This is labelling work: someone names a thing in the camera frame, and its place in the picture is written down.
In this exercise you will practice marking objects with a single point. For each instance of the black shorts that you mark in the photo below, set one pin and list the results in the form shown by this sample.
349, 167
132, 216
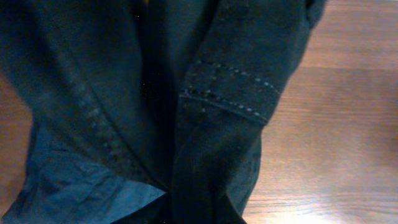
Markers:
148, 111

